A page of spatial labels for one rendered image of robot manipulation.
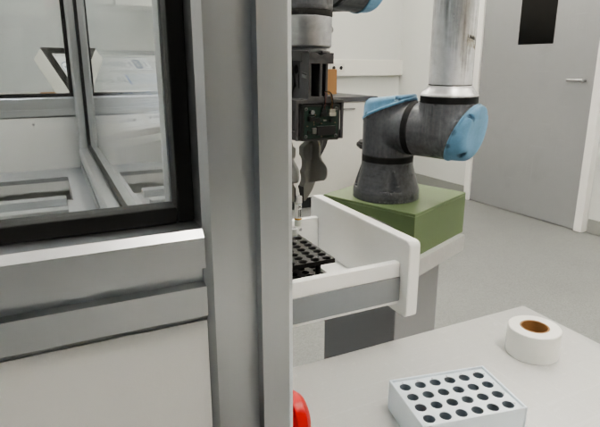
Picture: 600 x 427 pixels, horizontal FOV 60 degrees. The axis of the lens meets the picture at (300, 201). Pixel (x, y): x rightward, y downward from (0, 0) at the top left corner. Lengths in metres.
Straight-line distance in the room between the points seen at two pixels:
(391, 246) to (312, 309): 0.15
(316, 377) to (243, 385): 0.47
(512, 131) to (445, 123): 3.41
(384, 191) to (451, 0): 0.40
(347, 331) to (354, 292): 0.59
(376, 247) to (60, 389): 0.59
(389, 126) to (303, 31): 0.48
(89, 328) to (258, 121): 0.10
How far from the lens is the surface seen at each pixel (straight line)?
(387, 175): 1.15
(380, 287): 0.72
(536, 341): 0.79
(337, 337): 1.31
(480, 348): 0.82
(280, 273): 0.23
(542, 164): 4.32
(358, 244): 0.81
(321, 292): 0.67
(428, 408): 0.62
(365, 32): 5.27
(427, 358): 0.77
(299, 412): 0.44
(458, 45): 1.08
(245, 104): 0.21
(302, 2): 0.70
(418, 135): 1.10
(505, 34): 4.55
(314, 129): 0.69
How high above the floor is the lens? 1.15
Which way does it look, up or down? 15 degrees down
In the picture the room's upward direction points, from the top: straight up
